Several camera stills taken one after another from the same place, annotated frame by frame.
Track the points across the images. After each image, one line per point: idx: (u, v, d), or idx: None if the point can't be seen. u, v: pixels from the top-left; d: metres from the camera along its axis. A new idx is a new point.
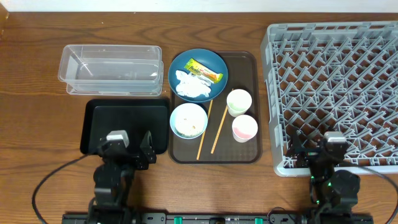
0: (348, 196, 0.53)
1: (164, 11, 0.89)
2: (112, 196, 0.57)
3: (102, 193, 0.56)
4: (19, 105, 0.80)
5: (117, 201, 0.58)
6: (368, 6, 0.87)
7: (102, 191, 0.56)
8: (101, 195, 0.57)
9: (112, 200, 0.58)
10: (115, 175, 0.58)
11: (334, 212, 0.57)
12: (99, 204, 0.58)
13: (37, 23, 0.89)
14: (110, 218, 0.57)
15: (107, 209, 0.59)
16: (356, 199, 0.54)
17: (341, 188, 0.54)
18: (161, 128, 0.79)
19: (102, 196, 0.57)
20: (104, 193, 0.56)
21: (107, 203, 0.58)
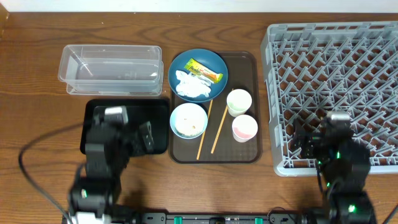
0: (359, 163, 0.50)
1: (164, 11, 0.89)
2: (104, 159, 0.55)
3: (93, 150, 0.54)
4: (19, 105, 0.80)
5: (107, 165, 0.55)
6: (368, 6, 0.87)
7: (94, 152, 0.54)
8: (93, 157, 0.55)
9: (102, 164, 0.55)
10: (111, 135, 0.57)
11: (347, 188, 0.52)
12: (88, 170, 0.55)
13: (37, 24, 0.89)
14: (96, 186, 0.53)
15: (94, 178, 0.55)
16: (369, 163, 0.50)
17: (350, 155, 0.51)
18: (161, 128, 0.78)
19: (93, 157, 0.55)
20: (95, 154, 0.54)
21: (96, 168, 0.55)
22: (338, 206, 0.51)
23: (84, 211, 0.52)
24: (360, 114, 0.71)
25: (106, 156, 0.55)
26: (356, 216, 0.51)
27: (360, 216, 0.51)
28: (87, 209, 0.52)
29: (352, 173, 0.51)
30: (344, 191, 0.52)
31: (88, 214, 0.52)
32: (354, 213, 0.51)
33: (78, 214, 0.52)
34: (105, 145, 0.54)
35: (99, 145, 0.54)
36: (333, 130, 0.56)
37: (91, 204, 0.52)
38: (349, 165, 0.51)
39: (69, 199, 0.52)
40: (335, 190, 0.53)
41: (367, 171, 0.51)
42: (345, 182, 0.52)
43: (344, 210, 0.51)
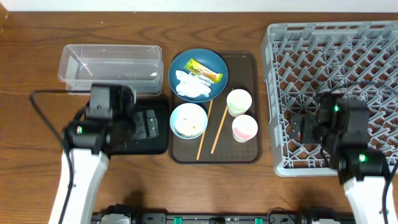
0: (355, 106, 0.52)
1: (164, 10, 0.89)
2: (108, 99, 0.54)
3: (97, 90, 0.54)
4: (19, 105, 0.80)
5: (109, 108, 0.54)
6: (368, 6, 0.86)
7: (99, 93, 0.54)
8: (97, 99, 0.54)
9: (104, 107, 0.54)
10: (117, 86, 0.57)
11: (353, 139, 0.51)
12: (90, 112, 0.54)
13: (37, 23, 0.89)
14: (93, 123, 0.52)
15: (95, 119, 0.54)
16: (367, 109, 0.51)
17: (346, 102, 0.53)
18: (161, 128, 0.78)
19: (97, 99, 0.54)
20: (99, 95, 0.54)
21: (97, 111, 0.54)
22: (347, 155, 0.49)
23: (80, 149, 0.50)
24: (377, 114, 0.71)
25: (110, 99, 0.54)
26: (367, 165, 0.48)
27: (372, 165, 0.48)
28: (83, 147, 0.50)
29: (352, 119, 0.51)
30: (349, 142, 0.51)
31: (83, 152, 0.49)
32: (365, 162, 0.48)
33: (73, 150, 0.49)
34: (110, 89, 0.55)
35: (105, 88, 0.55)
36: (326, 98, 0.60)
37: (86, 142, 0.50)
38: (347, 109, 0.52)
39: (64, 133, 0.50)
40: (339, 142, 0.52)
41: (366, 117, 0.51)
42: (346, 130, 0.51)
43: (353, 159, 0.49)
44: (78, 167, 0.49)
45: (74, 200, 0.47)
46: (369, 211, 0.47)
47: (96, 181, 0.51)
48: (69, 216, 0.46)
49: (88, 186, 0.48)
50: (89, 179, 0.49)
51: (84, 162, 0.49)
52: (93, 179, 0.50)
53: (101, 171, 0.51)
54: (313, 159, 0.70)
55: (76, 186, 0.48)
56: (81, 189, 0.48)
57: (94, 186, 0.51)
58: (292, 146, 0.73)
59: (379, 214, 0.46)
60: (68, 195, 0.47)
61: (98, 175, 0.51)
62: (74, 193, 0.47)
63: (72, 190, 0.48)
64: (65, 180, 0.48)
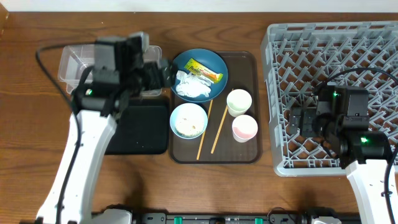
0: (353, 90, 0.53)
1: (164, 11, 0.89)
2: (112, 60, 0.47)
3: (100, 47, 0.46)
4: (19, 105, 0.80)
5: (115, 69, 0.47)
6: (368, 6, 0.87)
7: (103, 52, 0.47)
8: (101, 58, 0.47)
9: (110, 68, 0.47)
10: (120, 42, 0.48)
11: (354, 122, 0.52)
12: (96, 73, 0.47)
13: (37, 23, 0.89)
14: (100, 88, 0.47)
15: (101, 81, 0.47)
16: (366, 92, 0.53)
17: (345, 88, 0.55)
18: (161, 129, 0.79)
19: (101, 58, 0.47)
20: (103, 55, 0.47)
21: (102, 73, 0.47)
22: (350, 137, 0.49)
23: (89, 111, 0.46)
24: (377, 113, 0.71)
25: (115, 61, 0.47)
26: (370, 147, 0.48)
27: (374, 147, 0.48)
28: (92, 109, 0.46)
29: (352, 101, 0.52)
30: (351, 125, 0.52)
31: (92, 115, 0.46)
32: (367, 144, 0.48)
33: (81, 112, 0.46)
34: (113, 47, 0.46)
35: (107, 46, 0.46)
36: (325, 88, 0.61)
37: (94, 107, 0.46)
38: (346, 95, 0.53)
39: (73, 96, 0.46)
40: (339, 127, 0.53)
41: (365, 100, 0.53)
42: (346, 113, 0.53)
43: (355, 141, 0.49)
44: (86, 127, 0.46)
45: (81, 160, 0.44)
46: (370, 193, 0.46)
47: (106, 143, 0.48)
48: (74, 177, 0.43)
49: (95, 146, 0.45)
50: (97, 139, 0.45)
51: (93, 123, 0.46)
52: (101, 140, 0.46)
53: (110, 132, 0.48)
54: (313, 159, 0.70)
55: (84, 145, 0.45)
56: (89, 149, 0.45)
57: (103, 147, 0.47)
58: (292, 146, 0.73)
59: (381, 196, 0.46)
60: (74, 154, 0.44)
61: (107, 137, 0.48)
62: (80, 153, 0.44)
63: (79, 150, 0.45)
64: (73, 140, 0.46)
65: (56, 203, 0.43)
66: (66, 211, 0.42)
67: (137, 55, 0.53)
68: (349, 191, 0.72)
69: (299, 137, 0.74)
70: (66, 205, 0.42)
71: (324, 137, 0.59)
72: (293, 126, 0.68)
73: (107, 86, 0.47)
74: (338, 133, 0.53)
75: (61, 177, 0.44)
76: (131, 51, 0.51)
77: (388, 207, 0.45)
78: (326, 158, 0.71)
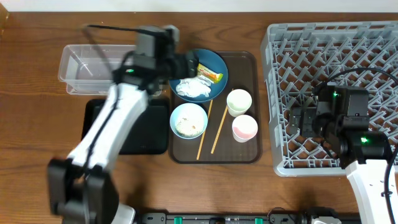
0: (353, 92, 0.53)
1: (164, 11, 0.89)
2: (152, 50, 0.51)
3: (143, 37, 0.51)
4: (20, 104, 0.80)
5: (153, 57, 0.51)
6: (368, 6, 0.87)
7: (145, 40, 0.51)
8: (142, 46, 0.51)
9: (148, 55, 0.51)
10: (161, 34, 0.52)
11: (354, 122, 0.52)
12: (135, 58, 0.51)
13: (37, 23, 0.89)
14: (139, 71, 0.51)
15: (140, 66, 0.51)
16: (366, 92, 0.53)
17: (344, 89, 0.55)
18: (162, 129, 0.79)
19: (142, 46, 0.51)
20: (145, 43, 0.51)
21: (142, 58, 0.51)
22: (350, 137, 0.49)
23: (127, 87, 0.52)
24: (377, 113, 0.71)
25: (155, 50, 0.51)
26: (369, 147, 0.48)
27: (374, 147, 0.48)
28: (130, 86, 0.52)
29: (352, 101, 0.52)
30: (351, 125, 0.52)
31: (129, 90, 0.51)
32: (366, 144, 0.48)
33: (120, 84, 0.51)
34: (155, 38, 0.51)
35: (150, 36, 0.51)
36: (324, 89, 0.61)
37: (132, 83, 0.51)
38: (346, 96, 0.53)
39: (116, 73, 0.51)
40: (339, 127, 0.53)
41: (365, 100, 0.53)
42: (346, 114, 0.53)
43: (355, 142, 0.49)
44: (124, 95, 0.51)
45: (115, 119, 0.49)
46: (370, 193, 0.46)
47: (134, 116, 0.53)
48: (107, 130, 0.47)
49: (129, 114, 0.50)
50: (131, 107, 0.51)
51: (128, 96, 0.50)
52: (132, 110, 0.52)
53: (139, 106, 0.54)
54: (313, 159, 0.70)
55: (120, 109, 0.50)
56: (123, 112, 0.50)
57: (131, 117, 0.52)
58: (293, 146, 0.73)
59: (381, 196, 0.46)
60: (110, 114, 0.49)
61: (136, 112, 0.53)
62: (115, 114, 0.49)
63: (115, 112, 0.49)
64: (111, 103, 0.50)
65: (87, 148, 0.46)
66: (94, 158, 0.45)
67: (171, 45, 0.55)
68: (349, 192, 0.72)
69: (299, 137, 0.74)
70: (95, 152, 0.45)
71: (324, 138, 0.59)
72: (293, 126, 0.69)
73: (144, 70, 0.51)
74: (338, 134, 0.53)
75: (96, 129, 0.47)
76: (169, 43, 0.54)
77: (388, 207, 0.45)
78: (326, 158, 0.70)
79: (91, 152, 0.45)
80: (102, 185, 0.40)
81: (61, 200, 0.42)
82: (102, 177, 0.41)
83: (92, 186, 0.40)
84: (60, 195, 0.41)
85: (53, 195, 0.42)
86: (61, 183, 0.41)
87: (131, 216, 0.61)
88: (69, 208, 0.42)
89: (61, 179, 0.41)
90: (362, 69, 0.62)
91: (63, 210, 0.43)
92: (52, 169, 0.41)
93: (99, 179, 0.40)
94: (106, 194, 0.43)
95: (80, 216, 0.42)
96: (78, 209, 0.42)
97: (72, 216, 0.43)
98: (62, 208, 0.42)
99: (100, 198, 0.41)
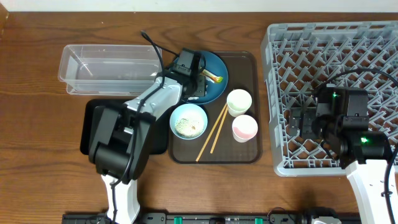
0: (354, 94, 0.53)
1: (164, 11, 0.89)
2: (189, 65, 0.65)
3: (185, 55, 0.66)
4: (20, 104, 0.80)
5: (190, 70, 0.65)
6: (368, 6, 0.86)
7: (185, 55, 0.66)
8: (182, 58, 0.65)
9: (186, 66, 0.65)
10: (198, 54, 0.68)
11: (354, 122, 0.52)
12: (176, 67, 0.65)
13: (37, 23, 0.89)
14: (178, 77, 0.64)
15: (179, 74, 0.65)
16: (365, 92, 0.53)
17: (344, 90, 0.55)
18: (162, 129, 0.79)
19: (182, 59, 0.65)
20: (185, 56, 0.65)
21: (181, 68, 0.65)
22: (351, 137, 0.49)
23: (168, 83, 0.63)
24: (377, 113, 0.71)
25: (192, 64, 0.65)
26: (369, 147, 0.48)
27: (374, 147, 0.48)
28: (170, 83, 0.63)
29: (351, 101, 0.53)
30: (351, 126, 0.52)
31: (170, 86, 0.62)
32: (367, 144, 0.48)
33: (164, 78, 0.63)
34: (193, 55, 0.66)
35: (190, 53, 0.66)
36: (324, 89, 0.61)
37: (172, 81, 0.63)
38: (346, 97, 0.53)
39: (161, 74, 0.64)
40: (339, 127, 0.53)
41: (365, 101, 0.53)
42: (346, 114, 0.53)
43: (354, 141, 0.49)
44: (168, 80, 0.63)
45: (161, 94, 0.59)
46: (370, 193, 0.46)
47: (170, 102, 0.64)
48: (155, 98, 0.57)
49: (170, 93, 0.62)
50: (172, 91, 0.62)
51: (170, 84, 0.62)
52: (173, 93, 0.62)
53: (176, 97, 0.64)
54: (313, 159, 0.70)
55: (164, 88, 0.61)
56: (166, 91, 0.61)
57: (168, 103, 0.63)
58: (293, 146, 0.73)
59: (381, 197, 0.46)
60: (157, 88, 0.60)
61: (172, 101, 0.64)
62: (161, 91, 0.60)
63: (161, 89, 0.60)
64: (157, 84, 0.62)
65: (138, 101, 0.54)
66: (145, 109, 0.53)
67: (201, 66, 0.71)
68: (350, 192, 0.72)
69: (299, 137, 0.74)
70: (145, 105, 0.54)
71: (324, 139, 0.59)
72: (293, 128, 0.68)
73: (183, 78, 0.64)
74: (338, 134, 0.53)
75: (145, 94, 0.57)
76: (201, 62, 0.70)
77: (388, 208, 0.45)
78: (326, 158, 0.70)
79: (142, 107, 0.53)
80: (148, 128, 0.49)
81: (106, 140, 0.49)
82: (150, 122, 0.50)
83: (142, 127, 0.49)
84: (107, 134, 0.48)
85: (102, 131, 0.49)
86: (112, 122, 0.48)
87: (137, 211, 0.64)
88: (111, 151, 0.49)
89: (114, 119, 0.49)
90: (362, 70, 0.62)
91: (103, 152, 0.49)
92: (109, 108, 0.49)
93: (147, 122, 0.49)
94: (145, 145, 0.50)
95: (117, 160, 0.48)
96: (118, 152, 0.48)
97: (109, 160, 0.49)
98: (103, 149, 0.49)
99: (143, 141, 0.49)
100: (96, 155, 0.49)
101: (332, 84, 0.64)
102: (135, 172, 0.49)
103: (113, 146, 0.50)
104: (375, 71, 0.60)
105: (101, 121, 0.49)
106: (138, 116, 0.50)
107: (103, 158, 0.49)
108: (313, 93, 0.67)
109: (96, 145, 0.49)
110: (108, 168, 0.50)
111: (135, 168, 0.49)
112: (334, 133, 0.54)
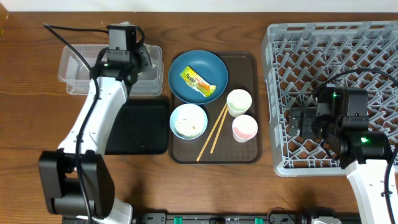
0: (354, 93, 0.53)
1: (164, 11, 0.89)
2: (124, 43, 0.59)
3: (115, 31, 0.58)
4: (20, 104, 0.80)
5: (127, 53, 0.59)
6: (368, 6, 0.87)
7: (116, 35, 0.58)
8: (115, 41, 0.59)
9: (122, 49, 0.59)
10: (131, 28, 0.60)
11: (353, 122, 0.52)
12: (110, 54, 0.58)
13: (37, 23, 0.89)
14: (115, 65, 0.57)
15: (115, 62, 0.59)
16: (365, 92, 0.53)
17: (344, 90, 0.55)
18: (162, 129, 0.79)
19: (115, 41, 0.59)
20: (117, 38, 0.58)
21: (117, 53, 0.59)
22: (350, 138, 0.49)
23: (106, 77, 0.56)
24: (377, 113, 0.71)
25: (127, 42, 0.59)
26: (369, 148, 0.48)
27: (374, 147, 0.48)
28: (109, 76, 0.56)
29: (351, 101, 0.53)
30: (351, 126, 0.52)
31: (109, 79, 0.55)
32: (367, 144, 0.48)
33: (99, 78, 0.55)
34: (126, 33, 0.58)
35: (122, 30, 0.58)
36: (324, 89, 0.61)
37: (111, 76, 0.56)
38: (346, 97, 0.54)
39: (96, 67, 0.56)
40: (339, 127, 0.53)
41: (365, 100, 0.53)
42: (346, 114, 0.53)
43: (355, 141, 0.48)
44: (104, 86, 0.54)
45: (100, 108, 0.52)
46: (370, 193, 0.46)
47: (117, 103, 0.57)
48: (92, 124, 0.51)
49: (112, 101, 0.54)
50: (112, 96, 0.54)
51: (108, 85, 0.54)
52: (115, 99, 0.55)
53: (121, 96, 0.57)
54: (313, 159, 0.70)
55: (101, 99, 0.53)
56: (106, 101, 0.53)
57: (114, 110, 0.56)
58: (293, 146, 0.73)
59: (381, 196, 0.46)
60: (93, 102, 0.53)
61: (119, 98, 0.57)
62: (100, 103, 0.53)
63: (97, 101, 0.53)
64: (91, 96, 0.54)
65: (75, 138, 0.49)
66: (84, 145, 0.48)
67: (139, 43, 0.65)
68: (349, 192, 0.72)
69: (299, 137, 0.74)
70: (84, 139, 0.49)
71: (324, 139, 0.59)
72: (293, 128, 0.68)
73: (122, 65, 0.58)
74: (338, 134, 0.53)
75: (79, 122, 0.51)
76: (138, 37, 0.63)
77: (388, 208, 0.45)
78: (326, 158, 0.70)
79: (79, 143, 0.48)
80: (96, 168, 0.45)
81: (59, 193, 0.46)
82: (96, 161, 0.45)
83: (86, 168, 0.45)
84: (57, 188, 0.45)
85: (50, 188, 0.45)
86: (56, 175, 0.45)
87: (129, 212, 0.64)
88: (69, 199, 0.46)
89: (55, 171, 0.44)
90: (362, 70, 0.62)
91: (63, 203, 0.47)
92: (45, 161, 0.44)
93: (92, 163, 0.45)
94: (102, 182, 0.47)
95: (80, 206, 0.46)
96: (77, 200, 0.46)
97: (71, 208, 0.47)
98: (61, 201, 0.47)
99: (94, 180, 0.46)
100: (56, 208, 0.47)
101: (333, 84, 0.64)
102: (102, 209, 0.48)
103: (69, 193, 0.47)
104: (375, 71, 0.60)
105: (43, 179, 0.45)
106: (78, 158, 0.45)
107: (64, 208, 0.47)
108: (313, 93, 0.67)
109: (51, 200, 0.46)
110: (73, 214, 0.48)
111: (101, 206, 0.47)
112: (334, 133, 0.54)
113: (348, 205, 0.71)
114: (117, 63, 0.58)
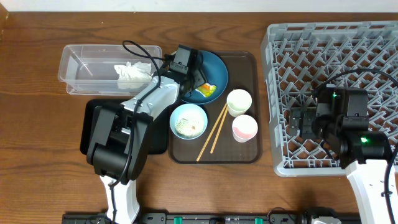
0: (356, 94, 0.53)
1: (163, 10, 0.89)
2: (186, 60, 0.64)
3: (181, 50, 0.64)
4: (19, 104, 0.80)
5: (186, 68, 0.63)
6: (368, 6, 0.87)
7: (181, 52, 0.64)
8: (179, 56, 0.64)
9: (183, 64, 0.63)
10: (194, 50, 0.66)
11: (354, 122, 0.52)
12: (172, 65, 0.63)
13: (37, 23, 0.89)
14: (174, 76, 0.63)
15: (175, 73, 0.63)
16: (365, 92, 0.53)
17: (344, 90, 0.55)
18: (162, 129, 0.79)
19: (178, 56, 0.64)
20: (181, 54, 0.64)
21: (178, 66, 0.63)
22: (351, 138, 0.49)
23: (166, 81, 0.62)
24: (377, 113, 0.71)
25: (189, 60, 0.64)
26: (369, 148, 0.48)
27: (374, 147, 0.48)
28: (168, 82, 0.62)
29: (351, 101, 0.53)
30: (351, 125, 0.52)
31: (168, 83, 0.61)
32: (367, 144, 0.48)
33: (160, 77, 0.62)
34: (191, 51, 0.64)
35: (187, 50, 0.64)
36: (324, 89, 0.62)
37: (170, 79, 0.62)
38: (346, 97, 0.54)
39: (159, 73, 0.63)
40: (339, 127, 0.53)
41: (365, 101, 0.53)
42: (346, 114, 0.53)
43: (355, 142, 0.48)
44: (165, 81, 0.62)
45: (158, 92, 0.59)
46: (370, 194, 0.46)
47: (168, 101, 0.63)
48: (152, 98, 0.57)
49: (168, 93, 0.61)
50: (170, 90, 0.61)
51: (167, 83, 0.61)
52: (170, 93, 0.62)
53: (173, 96, 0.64)
54: (313, 159, 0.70)
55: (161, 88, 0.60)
56: (164, 90, 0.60)
57: (164, 103, 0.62)
58: (293, 146, 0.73)
59: (381, 196, 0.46)
60: (154, 88, 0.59)
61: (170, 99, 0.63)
62: (159, 89, 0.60)
63: (158, 88, 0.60)
64: (153, 83, 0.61)
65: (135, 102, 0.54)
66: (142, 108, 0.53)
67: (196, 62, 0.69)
68: (349, 191, 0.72)
69: (299, 137, 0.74)
70: (142, 104, 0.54)
71: (324, 139, 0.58)
72: (293, 128, 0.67)
73: (180, 77, 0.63)
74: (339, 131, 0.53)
75: (141, 94, 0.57)
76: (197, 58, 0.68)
77: (388, 208, 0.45)
78: (326, 158, 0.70)
79: (138, 107, 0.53)
80: (145, 129, 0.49)
81: (102, 141, 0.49)
82: (148, 123, 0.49)
83: (138, 127, 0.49)
84: (105, 134, 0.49)
85: (99, 134, 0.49)
86: (109, 122, 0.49)
87: (137, 210, 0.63)
88: (107, 151, 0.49)
89: (111, 118, 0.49)
90: (362, 70, 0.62)
91: (101, 154, 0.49)
92: (106, 109, 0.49)
93: (146, 123, 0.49)
94: (144, 145, 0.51)
95: (115, 161, 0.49)
96: (116, 154, 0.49)
97: (105, 160, 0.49)
98: (101, 150, 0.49)
99: (141, 141, 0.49)
100: (94, 156, 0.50)
101: (333, 85, 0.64)
102: (133, 172, 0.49)
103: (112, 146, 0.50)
104: (375, 71, 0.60)
105: (99, 121, 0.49)
106: (134, 117, 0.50)
107: (100, 159, 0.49)
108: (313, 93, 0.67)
109: (93, 146, 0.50)
110: (107, 168, 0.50)
111: (134, 169, 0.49)
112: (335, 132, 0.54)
113: (347, 205, 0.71)
114: (176, 75, 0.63)
